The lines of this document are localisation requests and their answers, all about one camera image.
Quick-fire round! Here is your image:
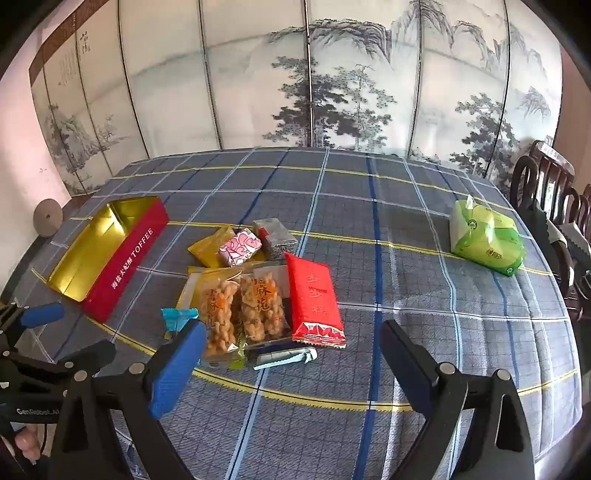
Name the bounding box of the small yellow snack packet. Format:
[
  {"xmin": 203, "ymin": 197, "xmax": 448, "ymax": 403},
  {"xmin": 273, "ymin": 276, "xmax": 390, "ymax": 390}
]
[{"xmin": 187, "ymin": 225, "xmax": 236, "ymax": 268}]

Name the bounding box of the navy and pale teal packet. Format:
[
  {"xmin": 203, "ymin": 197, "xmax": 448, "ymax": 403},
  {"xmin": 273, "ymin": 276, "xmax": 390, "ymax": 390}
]
[{"xmin": 160, "ymin": 308, "xmax": 319, "ymax": 371}]

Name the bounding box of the painted folding screen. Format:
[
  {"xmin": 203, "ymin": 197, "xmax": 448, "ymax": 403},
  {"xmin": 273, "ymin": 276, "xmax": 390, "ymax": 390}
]
[{"xmin": 28, "ymin": 0, "xmax": 564, "ymax": 197}]

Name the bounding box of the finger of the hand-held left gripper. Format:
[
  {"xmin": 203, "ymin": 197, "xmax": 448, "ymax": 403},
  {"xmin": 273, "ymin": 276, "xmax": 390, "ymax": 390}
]
[
  {"xmin": 0, "ymin": 340, "xmax": 117, "ymax": 386},
  {"xmin": 0, "ymin": 302, "xmax": 66, "ymax": 356}
]

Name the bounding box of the person's left hand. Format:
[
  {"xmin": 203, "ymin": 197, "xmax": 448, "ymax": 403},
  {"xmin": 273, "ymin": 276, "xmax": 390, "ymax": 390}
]
[{"xmin": 13, "ymin": 425, "xmax": 44, "ymax": 462}]

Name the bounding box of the red box with gold inside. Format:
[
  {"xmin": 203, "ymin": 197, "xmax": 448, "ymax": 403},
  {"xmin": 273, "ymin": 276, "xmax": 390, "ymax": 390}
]
[{"xmin": 47, "ymin": 196, "xmax": 169, "ymax": 324}]

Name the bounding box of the blue plaid tablecloth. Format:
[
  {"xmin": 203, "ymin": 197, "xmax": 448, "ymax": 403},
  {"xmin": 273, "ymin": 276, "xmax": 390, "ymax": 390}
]
[{"xmin": 0, "ymin": 147, "xmax": 583, "ymax": 480}]

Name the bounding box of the dark wooden chair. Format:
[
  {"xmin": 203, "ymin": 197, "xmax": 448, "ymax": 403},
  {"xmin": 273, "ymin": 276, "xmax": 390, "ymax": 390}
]
[
  {"xmin": 509, "ymin": 140, "xmax": 578, "ymax": 296},
  {"xmin": 561, "ymin": 184, "xmax": 591, "ymax": 324}
]

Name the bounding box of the large yellow snack packet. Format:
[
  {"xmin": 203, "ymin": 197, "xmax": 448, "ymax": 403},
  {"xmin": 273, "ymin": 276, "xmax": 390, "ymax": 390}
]
[{"xmin": 175, "ymin": 263, "xmax": 287, "ymax": 324}]

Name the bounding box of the pink patterned snack packet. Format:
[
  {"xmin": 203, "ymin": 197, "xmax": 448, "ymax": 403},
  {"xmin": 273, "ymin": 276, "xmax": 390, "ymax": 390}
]
[{"xmin": 218, "ymin": 228, "xmax": 263, "ymax": 267}]

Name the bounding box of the red snack packet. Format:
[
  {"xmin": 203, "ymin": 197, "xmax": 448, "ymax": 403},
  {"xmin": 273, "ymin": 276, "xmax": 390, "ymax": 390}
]
[{"xmin": 283, "ymin": 252, "xmax": 347, "ymax": 348}]

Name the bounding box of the clear fried dough twist packet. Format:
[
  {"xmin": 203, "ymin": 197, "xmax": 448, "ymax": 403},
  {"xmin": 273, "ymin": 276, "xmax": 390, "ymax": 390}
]
[
  {"xmin": 239, "ymin": 271, "xmax": 293, "ymax": 344},
  {"xmin": 198, "ymin": 272, "xmax": 245, "ymax": 363}
]

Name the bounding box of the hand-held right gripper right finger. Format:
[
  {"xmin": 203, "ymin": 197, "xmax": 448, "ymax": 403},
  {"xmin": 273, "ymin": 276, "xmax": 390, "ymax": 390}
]
[{"xmin": 379, "ymin": 319, "xmax": 541, "ymax": 480}]

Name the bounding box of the green tissue pack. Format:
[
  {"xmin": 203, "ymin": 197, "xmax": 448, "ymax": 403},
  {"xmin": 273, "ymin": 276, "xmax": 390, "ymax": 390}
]
[{"xmin": 450, "ymin": 195, "xmax": 526, "ymax": 278}]

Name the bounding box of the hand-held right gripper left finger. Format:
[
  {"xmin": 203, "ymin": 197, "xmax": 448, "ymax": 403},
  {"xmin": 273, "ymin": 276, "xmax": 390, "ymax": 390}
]
[{"xmin": 48, "ymin": 319, "xmax": 207, "ymax": 480}]

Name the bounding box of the green snack packet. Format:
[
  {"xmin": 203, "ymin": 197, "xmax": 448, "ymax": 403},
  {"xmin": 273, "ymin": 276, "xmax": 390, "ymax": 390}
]
[{"xmin": 203, "ymin": 344, "xmax": 252, "ymax": 371}]

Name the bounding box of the grey sesame bar packet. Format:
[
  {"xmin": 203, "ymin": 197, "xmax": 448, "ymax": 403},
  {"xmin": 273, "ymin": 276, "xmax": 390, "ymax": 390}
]
[{"xmin": 253, "ymin": 218, "xmax": 297, "ymax": 264}]

